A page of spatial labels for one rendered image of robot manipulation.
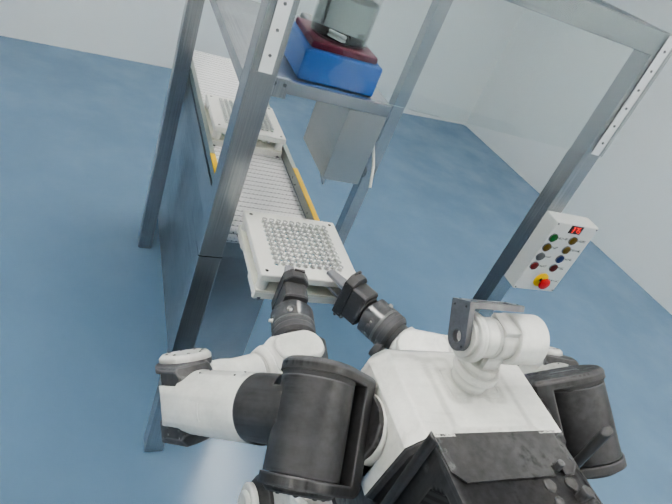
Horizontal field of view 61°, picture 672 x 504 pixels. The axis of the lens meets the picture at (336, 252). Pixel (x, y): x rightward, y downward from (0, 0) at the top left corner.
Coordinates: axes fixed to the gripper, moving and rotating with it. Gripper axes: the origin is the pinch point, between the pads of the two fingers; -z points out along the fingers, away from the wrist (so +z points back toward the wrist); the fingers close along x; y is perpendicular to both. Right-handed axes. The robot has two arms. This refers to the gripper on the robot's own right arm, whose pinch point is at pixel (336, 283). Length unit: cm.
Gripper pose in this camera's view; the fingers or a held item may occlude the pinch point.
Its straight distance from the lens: 131.6
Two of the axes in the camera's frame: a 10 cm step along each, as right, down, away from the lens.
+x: -3.5, 7.6, 5.5
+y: 6.2, -2.5, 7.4
